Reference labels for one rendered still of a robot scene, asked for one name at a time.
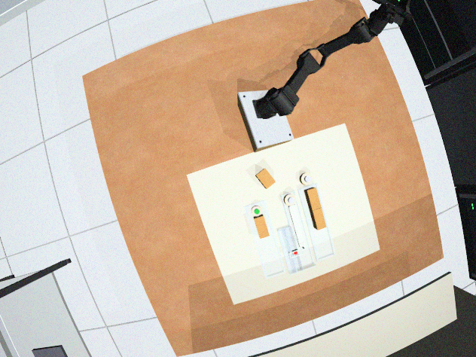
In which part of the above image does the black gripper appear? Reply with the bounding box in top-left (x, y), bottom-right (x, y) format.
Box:
top-left (372, 0), bottom-right (413, 24)

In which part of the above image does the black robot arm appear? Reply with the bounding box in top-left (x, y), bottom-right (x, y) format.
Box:
top-left (252, 8), bottom-right (404, 119)

